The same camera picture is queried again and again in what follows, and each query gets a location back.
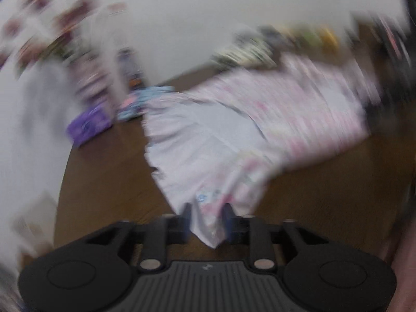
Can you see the purple textured vase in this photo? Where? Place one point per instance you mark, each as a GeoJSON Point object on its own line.
{"type": "Point", "coordinates": [94, 78]}

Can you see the person's body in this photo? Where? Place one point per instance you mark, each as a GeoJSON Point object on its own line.
{"type": "Point", "coordinates": [404, 282]}

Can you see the cream bag with teal flowers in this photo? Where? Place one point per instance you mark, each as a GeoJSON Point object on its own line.
{"type": "Point", "coordinates": [243, 55]}

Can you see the dried rose bouquet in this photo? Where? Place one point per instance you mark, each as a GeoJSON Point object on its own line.
{"type": "Point", "coordinates": [65, 19]}

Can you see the pink floral dress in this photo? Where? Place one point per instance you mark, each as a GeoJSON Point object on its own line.
{"type": "Point", "coordinates": [211, 136]}

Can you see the pastel blue pink cloth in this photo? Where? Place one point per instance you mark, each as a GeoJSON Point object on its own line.
{"type": "Point", "coordinates": [143, 100]}

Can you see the purple tissue pack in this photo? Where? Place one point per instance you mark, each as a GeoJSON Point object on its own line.
{"type": "Point", "coordinates": [89, 125]}

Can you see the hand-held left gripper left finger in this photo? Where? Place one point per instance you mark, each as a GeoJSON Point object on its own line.
{"type": "Point", "coordinates": [186, 222]}

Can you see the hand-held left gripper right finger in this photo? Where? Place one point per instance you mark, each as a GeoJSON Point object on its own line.
{"type": "Point", "coordinates": [228, 224]}

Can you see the tea bottle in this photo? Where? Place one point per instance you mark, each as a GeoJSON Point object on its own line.
{"type": "Point", "coordinates": [131, 68]}

